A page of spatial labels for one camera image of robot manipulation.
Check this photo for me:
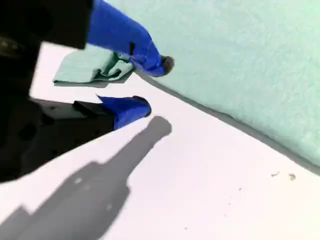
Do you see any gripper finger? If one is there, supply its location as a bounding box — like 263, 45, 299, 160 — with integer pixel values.
73, 94, 152, 131
86, 0, 175, 78

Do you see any pale green T-shirt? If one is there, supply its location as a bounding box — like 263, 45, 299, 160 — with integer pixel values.
52, 0, 320, 176

